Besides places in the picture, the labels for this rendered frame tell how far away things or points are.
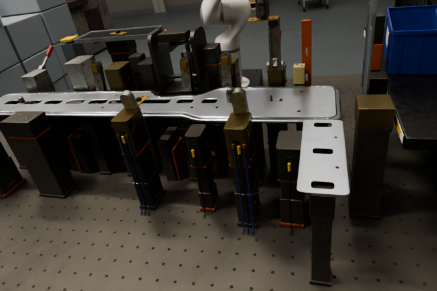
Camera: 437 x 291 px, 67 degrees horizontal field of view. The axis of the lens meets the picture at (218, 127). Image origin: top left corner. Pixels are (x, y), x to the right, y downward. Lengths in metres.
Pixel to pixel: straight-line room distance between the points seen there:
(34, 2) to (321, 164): 3.19
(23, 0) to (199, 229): 3.01
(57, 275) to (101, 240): 0.15
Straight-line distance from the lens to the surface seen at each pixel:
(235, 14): 1.54
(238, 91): 0.84
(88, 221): 1.22
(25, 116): 1.28
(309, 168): 0.74
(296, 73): 1.11
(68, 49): 1.67
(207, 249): 0.99
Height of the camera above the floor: 1.46
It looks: 30 degrees down
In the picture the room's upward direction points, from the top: 9 degrees counter-clockwise
